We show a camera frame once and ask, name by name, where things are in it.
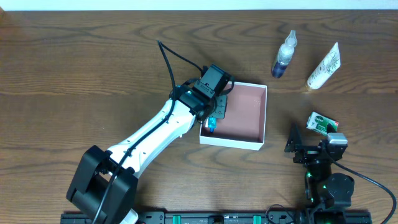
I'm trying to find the green white toothpaste tube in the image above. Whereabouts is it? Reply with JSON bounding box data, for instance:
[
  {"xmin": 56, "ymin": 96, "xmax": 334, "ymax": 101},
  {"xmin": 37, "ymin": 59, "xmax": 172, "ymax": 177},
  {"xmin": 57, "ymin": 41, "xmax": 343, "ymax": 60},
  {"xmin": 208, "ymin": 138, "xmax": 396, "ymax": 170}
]
[{"xmin": 205, "ymin": 117, "xmax": 217, "ymax": 133}]

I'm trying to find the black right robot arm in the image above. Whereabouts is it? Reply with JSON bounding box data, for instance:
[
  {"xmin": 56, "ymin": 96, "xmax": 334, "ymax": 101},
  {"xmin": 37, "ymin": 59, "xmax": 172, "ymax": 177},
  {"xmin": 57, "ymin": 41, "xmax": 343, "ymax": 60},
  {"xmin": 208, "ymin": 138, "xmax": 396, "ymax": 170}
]
[{"xmin": 284, "ymin": 124, "xmax": 354, "ymax": 224}]

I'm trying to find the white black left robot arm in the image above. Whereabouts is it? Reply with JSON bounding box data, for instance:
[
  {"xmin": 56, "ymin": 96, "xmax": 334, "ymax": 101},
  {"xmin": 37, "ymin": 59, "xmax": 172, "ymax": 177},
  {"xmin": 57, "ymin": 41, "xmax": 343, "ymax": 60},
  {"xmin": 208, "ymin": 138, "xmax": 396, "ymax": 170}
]
[{"xmin": 66, "ymin": 83, "xmax": 230, "ymax": 223}]

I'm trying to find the green white Dettol soap pack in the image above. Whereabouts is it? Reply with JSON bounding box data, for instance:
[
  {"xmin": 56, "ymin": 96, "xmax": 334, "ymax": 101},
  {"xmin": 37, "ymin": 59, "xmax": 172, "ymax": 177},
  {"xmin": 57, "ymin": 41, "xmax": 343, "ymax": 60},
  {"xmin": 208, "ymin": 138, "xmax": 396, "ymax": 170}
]
[{"xmin": 306, "ymin": 111, "xmax": 339, "ymax": 136}]

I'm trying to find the pink open cardboard box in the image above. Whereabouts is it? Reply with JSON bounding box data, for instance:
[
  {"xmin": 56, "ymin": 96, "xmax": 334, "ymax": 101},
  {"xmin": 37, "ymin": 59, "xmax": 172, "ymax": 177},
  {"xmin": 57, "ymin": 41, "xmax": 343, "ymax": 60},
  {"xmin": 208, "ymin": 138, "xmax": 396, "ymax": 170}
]
[{"xmin": 199, "ymin": 82, "xmax": 267, "ymax": 151}]

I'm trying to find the white bamboo print lotion tube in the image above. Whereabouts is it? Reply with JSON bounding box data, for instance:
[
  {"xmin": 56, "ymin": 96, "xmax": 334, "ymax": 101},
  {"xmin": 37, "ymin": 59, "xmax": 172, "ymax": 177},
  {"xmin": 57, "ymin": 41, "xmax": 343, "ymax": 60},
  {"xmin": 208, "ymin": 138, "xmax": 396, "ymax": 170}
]
[{"xmin": 305, "ymin": 42, "xmax": 341, "ymax": 91}]

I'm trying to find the clear pump bottle blue liquid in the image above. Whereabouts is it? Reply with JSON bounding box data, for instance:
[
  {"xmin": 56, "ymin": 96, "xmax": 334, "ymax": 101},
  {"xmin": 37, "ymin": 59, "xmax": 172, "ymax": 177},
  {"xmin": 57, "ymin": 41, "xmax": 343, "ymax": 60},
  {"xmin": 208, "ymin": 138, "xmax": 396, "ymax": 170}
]
[{"xmin": 271, "ymin": 30, "xmax": 297, "ymax": 78}]

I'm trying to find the black mounting rail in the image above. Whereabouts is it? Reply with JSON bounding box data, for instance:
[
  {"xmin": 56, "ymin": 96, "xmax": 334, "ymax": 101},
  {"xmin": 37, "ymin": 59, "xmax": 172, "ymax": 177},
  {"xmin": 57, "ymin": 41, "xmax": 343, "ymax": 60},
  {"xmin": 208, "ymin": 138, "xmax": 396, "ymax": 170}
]
[{"xmin": 60, "ymin": 210, "xmax": 373, "ymax": 224}]

